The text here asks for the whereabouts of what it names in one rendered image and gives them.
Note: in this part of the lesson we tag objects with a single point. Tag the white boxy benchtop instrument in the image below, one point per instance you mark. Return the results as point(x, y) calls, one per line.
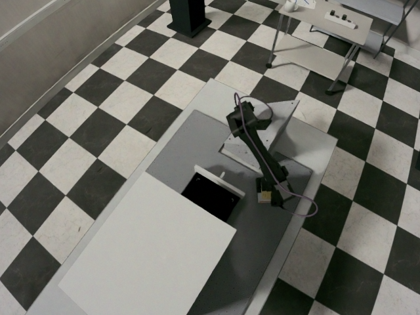
point(157, 249)

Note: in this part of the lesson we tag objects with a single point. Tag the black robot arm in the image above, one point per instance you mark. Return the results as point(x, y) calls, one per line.
point(265, 160)

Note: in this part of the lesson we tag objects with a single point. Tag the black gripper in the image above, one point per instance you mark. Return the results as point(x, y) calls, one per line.
point(259, 182)

